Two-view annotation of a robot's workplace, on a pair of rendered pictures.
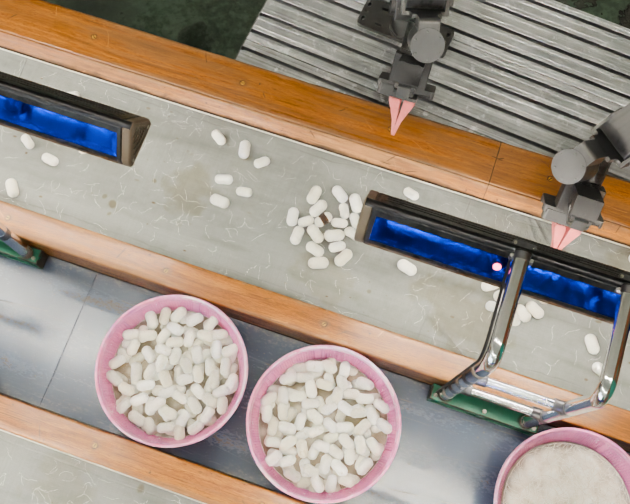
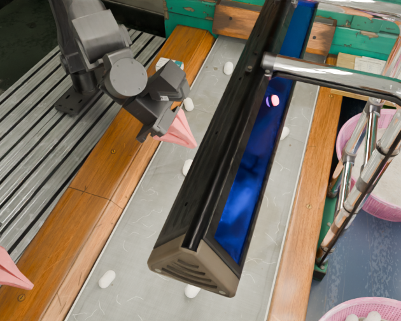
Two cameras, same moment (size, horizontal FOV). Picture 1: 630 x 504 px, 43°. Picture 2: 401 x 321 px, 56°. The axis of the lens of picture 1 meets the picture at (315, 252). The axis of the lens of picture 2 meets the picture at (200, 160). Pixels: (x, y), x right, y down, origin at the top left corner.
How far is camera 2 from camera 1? 0.88 m
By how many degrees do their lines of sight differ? 41
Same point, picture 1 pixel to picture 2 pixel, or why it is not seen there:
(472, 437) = (346, 241)
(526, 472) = (377, 192)
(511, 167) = (96, 179)
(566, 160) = (121, 77)
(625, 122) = (91, 32)
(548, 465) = not seen: hidden behind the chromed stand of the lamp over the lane
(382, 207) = (202, 220)
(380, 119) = (4, 310)
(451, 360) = (295, 243)
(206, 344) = not seen: outside the picture
